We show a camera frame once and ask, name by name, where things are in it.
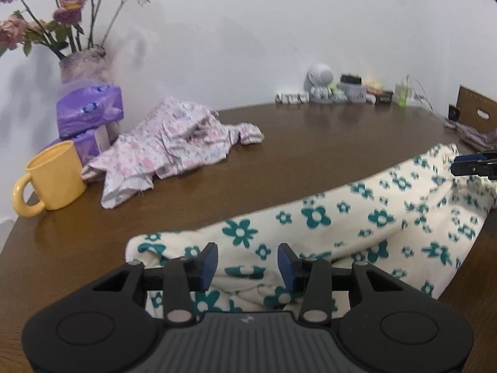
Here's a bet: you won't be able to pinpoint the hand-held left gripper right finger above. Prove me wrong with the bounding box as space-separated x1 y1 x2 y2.
278 243 408 325

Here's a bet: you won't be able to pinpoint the dried rose bouquet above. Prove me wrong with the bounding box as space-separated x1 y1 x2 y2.
0 0 156 61

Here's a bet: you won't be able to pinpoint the white cable clip holder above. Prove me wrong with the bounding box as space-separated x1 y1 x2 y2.
275 92 310 104

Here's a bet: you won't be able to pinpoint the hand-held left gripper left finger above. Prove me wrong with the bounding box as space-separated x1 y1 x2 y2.
91 242 219 325

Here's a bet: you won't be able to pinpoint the grey tin box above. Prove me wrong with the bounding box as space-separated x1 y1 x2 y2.
344 85 367 104

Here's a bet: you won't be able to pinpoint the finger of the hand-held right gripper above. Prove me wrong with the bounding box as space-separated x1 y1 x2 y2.
450 160 497 180
455 151 497 164

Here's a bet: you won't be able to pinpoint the wooden chair back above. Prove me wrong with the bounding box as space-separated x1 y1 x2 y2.
455 85 497 135

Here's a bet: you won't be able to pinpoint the pink fuzzy vase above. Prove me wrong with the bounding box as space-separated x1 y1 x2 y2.
58 46 113 86

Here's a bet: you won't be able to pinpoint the white astronaut speaker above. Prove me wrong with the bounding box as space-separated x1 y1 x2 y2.
303 63 335 104

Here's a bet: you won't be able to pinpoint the purple cables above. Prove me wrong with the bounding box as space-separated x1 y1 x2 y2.
445 118 497 152

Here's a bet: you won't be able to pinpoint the pink floral garment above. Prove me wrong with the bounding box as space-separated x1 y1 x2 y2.
81 96 265 210

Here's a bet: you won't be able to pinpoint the yellow mug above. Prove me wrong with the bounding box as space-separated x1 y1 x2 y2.
11 140 87 218

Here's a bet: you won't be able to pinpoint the purple tissue pack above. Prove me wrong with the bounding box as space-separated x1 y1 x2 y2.
42 122 117 166
55 85 125 140

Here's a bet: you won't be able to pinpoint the cream green floral dress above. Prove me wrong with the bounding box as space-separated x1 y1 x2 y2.
125 143 497 319

